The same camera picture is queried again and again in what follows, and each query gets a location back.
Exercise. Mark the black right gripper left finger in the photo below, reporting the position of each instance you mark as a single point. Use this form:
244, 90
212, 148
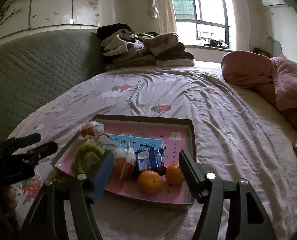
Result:
46, 216

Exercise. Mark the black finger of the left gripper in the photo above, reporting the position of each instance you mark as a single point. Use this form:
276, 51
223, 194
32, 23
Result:
10, 146

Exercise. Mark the orange tangerine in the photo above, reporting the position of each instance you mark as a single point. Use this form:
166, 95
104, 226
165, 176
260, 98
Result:
174, 174
149, 182

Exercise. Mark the grey quilted headboard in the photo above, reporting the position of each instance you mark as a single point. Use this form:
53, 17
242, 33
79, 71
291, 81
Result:
36, 69

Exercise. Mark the floral bed sheet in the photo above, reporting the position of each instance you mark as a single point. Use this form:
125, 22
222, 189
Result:
237, 133

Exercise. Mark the orange white snack bag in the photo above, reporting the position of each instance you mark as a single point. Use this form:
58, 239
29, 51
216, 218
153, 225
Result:
124, 160
93, 128

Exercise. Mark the blue book with characters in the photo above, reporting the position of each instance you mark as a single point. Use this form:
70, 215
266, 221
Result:
139, 144

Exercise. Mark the dark cardboard tray box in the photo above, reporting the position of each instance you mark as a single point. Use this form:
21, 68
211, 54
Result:
177, 134

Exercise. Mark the blue snack packet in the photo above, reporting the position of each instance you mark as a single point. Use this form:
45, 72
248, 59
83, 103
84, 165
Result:
151, 159

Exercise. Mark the pink quilted blanket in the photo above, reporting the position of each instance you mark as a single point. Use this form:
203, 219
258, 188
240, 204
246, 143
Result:
274, 79

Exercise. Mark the pile of folded clothes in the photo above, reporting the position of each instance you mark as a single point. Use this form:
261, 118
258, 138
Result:
123, 48

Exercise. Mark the cream curtain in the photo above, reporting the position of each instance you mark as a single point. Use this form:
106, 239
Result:
163, 11

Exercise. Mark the white air conditioner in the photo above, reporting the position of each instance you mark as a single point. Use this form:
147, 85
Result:
269, 3

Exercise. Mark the window with dark frame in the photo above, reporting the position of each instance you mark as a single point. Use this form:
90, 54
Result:
203, 22

